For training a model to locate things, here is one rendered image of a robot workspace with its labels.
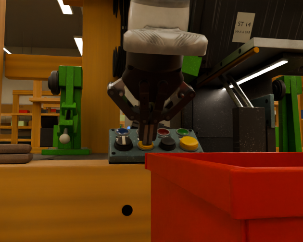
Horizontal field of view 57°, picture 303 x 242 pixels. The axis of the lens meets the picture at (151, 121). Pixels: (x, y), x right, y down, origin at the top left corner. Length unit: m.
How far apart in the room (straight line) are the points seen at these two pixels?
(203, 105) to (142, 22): 0.57
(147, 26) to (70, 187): 0.24
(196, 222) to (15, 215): 0.32
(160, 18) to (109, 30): 0.78
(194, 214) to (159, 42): 0.19
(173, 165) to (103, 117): 0.84
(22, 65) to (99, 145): 0.43
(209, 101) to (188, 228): 0.72
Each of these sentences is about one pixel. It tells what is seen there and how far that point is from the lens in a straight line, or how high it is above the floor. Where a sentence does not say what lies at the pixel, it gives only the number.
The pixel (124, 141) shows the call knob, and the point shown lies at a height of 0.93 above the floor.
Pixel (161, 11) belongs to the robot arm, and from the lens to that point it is 0.33.
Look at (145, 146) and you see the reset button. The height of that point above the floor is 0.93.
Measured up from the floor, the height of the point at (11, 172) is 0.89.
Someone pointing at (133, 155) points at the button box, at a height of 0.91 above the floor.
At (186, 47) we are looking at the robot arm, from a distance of 0.30.
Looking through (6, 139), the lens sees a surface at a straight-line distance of 10.74.
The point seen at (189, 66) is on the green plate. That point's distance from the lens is 0.72.
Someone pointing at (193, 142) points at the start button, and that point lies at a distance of 0.45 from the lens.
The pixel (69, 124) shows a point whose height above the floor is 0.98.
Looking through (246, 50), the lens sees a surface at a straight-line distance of 0.59.
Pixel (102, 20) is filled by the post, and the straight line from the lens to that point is 1.12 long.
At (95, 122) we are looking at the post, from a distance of 1.02.
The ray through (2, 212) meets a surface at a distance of 0.45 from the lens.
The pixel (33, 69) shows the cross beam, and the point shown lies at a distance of 1.18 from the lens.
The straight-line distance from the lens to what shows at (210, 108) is 0.88.
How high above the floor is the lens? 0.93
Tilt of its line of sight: 5 degrees up
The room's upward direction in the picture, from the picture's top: straight up
